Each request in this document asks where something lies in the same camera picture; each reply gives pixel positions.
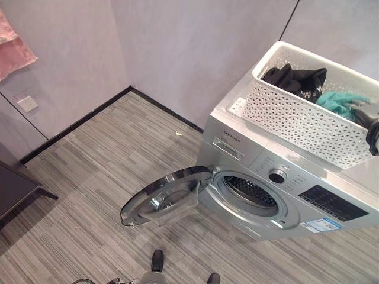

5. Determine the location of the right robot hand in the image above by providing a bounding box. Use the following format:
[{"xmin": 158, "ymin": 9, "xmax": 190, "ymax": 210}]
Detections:
[{"xmin": 351, "ymin": 99, "xmax": 379, "ymax": 128}]

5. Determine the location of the white perforated laundry basket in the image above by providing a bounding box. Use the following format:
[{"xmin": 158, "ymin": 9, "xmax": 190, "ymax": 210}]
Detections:
[{"xmin": 242, "ymin": 41, "xmax": 379, "ymax": 170}]

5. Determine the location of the black washer display panel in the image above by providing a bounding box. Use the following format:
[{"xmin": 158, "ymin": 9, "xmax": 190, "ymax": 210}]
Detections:
[{"xmin": 297, "ymin": 185, "xmax": 370, "ymax": 222}]

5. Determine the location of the round washer control knob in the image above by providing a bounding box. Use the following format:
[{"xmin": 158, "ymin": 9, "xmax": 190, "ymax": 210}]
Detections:
[{"xmin": 268, "ymin": 167, "xmax": 288, "ymax": 183}]

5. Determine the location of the washer energy label sticker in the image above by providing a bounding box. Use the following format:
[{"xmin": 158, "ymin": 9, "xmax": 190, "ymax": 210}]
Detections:
[{"xmin": 299, "ymin": 217, "xmax": 341, "ymax": 236}]

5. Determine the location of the steel washer drum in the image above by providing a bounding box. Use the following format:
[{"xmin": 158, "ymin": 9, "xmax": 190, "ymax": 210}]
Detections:
[{"xmin": 221, "ymin": 176, "xmax": 279, "ymax": 217}]

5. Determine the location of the washer detergent drawer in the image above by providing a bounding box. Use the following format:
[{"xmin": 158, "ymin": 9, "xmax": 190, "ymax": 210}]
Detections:
[{"xmin": 212, "ymin": 137, "xmax": 243, "ymax": 154}]

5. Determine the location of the round glass washer door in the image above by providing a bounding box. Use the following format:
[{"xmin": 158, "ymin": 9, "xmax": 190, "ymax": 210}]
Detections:
[{"xmin": 120, "ymin": 166, "xmax": 214, "ymax": 228}]

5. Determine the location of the teal garment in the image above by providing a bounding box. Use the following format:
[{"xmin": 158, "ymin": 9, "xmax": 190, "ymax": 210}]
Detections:
[{"xmin": 315, "ymin": 91, "xmax": 370, "ymax": 122}]

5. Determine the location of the black printed garment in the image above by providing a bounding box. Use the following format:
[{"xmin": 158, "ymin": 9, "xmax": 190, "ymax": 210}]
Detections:
[{"xmin": 262, "ymin": 63, "xmax": 328, "ymax": 104}]

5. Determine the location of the silver front-load washing machine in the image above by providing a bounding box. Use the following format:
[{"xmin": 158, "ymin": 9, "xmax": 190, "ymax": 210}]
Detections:
[{"xmin": 197, "ymin": 72, "xmax": 379, "ymax": 242}]

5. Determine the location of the black baseboard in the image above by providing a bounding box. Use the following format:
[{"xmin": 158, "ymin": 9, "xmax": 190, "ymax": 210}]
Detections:
[
  {"xmin": 20, "ymin": 85, "xmax": 133, "ymax": 166},
  {"xmin": 129, "ymin": 85, "xmax": 205, "ymax": 134}
]

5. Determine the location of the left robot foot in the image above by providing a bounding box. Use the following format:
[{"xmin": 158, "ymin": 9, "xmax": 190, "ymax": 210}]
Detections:
[{"xmin": 150, "ymin": 249, "xmax": 165, "ymax": 272}]

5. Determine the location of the dark low table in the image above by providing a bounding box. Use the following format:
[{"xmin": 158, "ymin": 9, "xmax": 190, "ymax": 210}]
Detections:
[{"xmin": 0, "ymin": 141, "xmax": 59, "ymax": 228}]

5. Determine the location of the pale pink hanging cloth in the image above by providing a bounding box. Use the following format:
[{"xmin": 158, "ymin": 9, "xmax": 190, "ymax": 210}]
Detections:
[{"xmin": 0, "ymin": 8, "xmax": 19, "ymax": 45}]

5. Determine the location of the white wall socket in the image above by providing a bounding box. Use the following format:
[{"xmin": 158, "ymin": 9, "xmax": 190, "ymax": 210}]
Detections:
[{"xmin": 17, "ymin": 95, "xmax": 38, "ymax": 113}]

